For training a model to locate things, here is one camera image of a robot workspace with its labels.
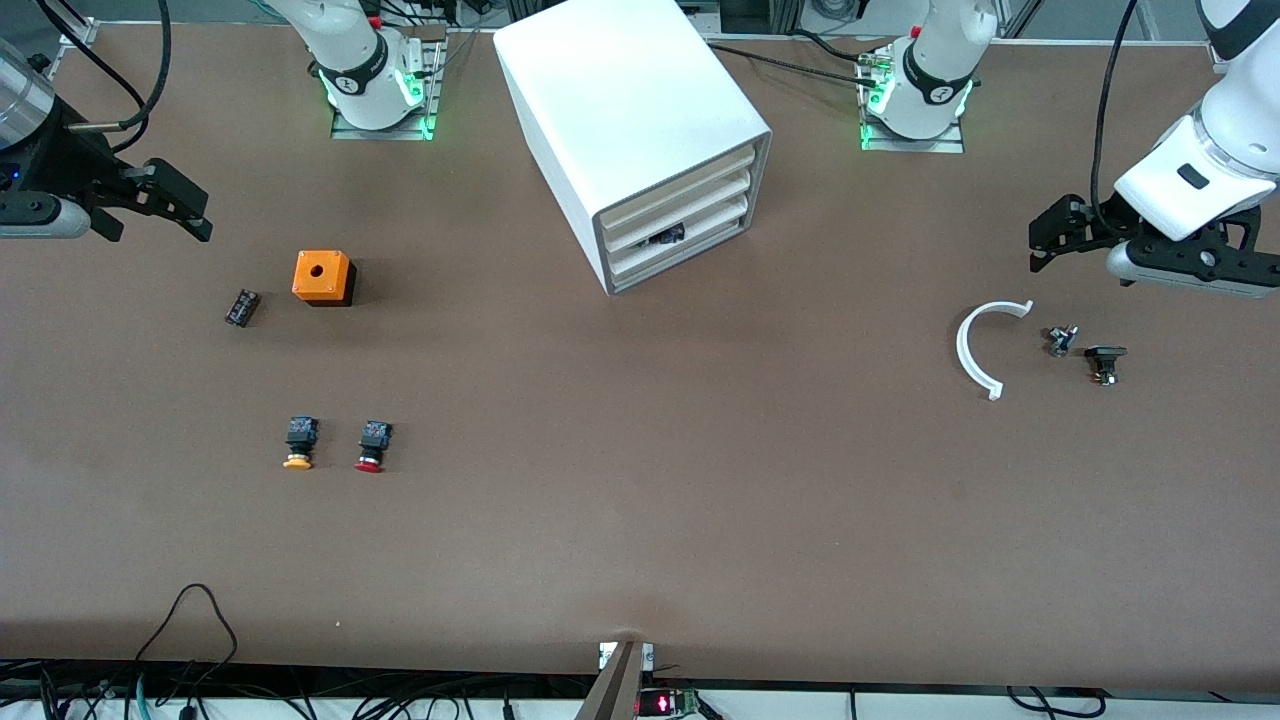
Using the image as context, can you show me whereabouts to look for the black switch component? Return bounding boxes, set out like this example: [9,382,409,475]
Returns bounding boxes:
[1085,345,1129,387]

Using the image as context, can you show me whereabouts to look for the black cable on table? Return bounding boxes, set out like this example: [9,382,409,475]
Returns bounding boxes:
[700,40,881,79]

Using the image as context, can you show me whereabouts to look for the orange box with hole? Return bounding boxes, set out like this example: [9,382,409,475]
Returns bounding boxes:
[292,250,356,308]

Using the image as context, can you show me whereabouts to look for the black looped cable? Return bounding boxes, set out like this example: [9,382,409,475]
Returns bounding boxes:
[135,583,241,666]

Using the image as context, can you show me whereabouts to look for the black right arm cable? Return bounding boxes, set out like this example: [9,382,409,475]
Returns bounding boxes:
[38,0,169,153]

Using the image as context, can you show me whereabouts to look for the yellow push button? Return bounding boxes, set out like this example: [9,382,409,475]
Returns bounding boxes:
[283,417,321,471]

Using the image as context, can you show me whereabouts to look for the black floor cable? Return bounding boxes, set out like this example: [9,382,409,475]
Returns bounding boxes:
[1005,686,1109,719]

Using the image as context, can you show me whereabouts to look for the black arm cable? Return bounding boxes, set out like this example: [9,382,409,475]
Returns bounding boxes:
[38,0,169,153]
[1094,0,1143,239]

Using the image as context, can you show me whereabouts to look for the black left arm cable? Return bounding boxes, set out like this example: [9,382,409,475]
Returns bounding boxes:
[1094,0,1143,239]

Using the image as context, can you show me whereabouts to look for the white half-ring clamp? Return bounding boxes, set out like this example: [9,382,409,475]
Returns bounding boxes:
[956,300,1034,402]

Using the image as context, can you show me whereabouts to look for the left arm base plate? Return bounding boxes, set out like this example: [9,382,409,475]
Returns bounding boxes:
[858,118,967,154]

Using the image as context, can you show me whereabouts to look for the dark equipment box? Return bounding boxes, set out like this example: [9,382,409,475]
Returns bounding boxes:
[720,0,801,33]

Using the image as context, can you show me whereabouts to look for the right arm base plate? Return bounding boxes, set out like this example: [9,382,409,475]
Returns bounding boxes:
[330,25,446,141]

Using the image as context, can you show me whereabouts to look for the grey metal post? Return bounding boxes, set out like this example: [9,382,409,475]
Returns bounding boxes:
[575,640,646,720]

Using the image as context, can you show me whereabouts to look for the red push button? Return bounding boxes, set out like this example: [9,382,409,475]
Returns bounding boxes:
[354,420,393,473]

